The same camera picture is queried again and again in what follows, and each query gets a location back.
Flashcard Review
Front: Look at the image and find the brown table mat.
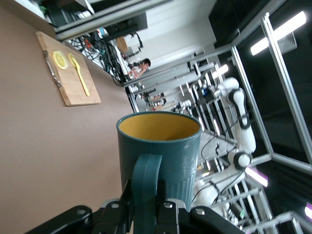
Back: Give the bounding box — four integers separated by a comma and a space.
0, 4, 134, 234

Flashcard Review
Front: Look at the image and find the grey metal beam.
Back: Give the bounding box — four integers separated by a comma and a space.
55, 0, 171, 41

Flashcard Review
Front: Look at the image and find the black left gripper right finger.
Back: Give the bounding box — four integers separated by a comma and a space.
156, 179, 244, 234

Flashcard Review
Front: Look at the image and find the person in background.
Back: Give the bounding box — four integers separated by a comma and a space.
129, 58, 152, 79

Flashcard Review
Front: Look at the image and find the aluminium profile frame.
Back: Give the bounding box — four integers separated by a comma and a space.
229, 12, 312, 234

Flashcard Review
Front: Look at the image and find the wooden cutting board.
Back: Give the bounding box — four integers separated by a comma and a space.
35, 31, 102, 107

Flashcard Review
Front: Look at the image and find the yellow plastic fork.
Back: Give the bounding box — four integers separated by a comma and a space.
68, 53, 90, 97

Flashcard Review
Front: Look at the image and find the teal cup with yellow inside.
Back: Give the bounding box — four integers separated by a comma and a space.
116, 111, 203, 234

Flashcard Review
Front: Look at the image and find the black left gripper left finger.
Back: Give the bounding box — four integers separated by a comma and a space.
24, 179, 134, 234

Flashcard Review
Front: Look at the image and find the long ceiling light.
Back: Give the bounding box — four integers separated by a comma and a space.
250, 11, 307, 56

